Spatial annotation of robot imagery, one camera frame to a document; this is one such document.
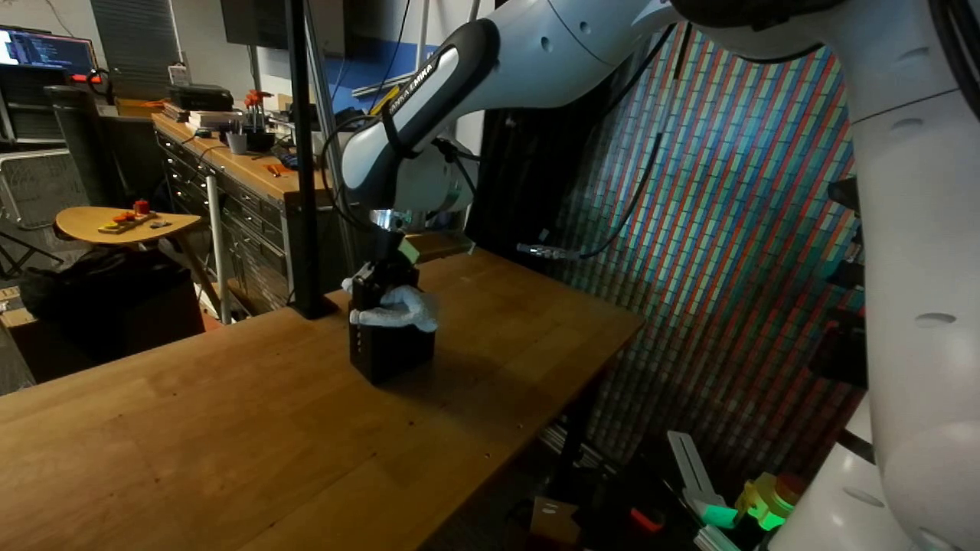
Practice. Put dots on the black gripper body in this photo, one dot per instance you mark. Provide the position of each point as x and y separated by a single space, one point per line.
387 272

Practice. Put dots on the grey towel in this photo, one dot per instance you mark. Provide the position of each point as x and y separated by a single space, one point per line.
408 308

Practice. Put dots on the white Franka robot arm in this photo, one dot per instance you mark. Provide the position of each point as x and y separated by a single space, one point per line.
921 256

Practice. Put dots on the black perforated basket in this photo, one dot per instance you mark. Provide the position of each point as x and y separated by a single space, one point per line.
387 352

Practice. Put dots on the black vertical stand pole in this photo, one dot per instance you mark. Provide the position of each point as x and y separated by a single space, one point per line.
303 153

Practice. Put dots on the wooden top workbench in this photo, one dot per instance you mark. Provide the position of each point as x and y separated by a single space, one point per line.
247 193

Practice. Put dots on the red toy food pieces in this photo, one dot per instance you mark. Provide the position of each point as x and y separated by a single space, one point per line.
129 216

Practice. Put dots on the round wooden stool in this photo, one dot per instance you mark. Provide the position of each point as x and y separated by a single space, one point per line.
125 228

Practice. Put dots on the black storage box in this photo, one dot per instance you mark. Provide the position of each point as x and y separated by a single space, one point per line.
110 302

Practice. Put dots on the colourful striped backdrop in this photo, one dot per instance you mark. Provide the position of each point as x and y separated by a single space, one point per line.
736 256

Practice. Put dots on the green white plastic tools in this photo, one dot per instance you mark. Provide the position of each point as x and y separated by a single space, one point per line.
736 505

